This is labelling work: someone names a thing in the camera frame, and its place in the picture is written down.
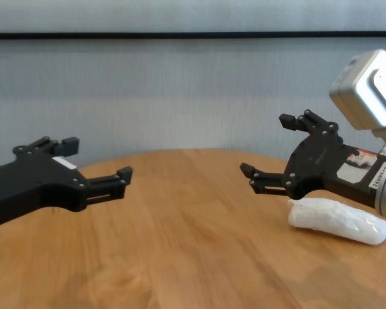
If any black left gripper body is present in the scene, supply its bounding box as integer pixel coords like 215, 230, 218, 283
0, 144, 91, 231

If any white plastic-wrapped sandbag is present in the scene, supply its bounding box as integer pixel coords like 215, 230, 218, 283
288, 197, 386, 247

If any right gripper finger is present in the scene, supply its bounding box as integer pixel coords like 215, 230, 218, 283
239, 162, 290, 197
279, 109, 335, 136

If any black horizontal rail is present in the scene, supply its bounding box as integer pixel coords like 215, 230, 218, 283
0, 30, 386, 40

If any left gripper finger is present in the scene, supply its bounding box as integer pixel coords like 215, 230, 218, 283
28, 136, 81, 159
83, 165, 134, 207

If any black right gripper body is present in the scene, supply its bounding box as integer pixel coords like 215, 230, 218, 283
282, 122, 386, 211

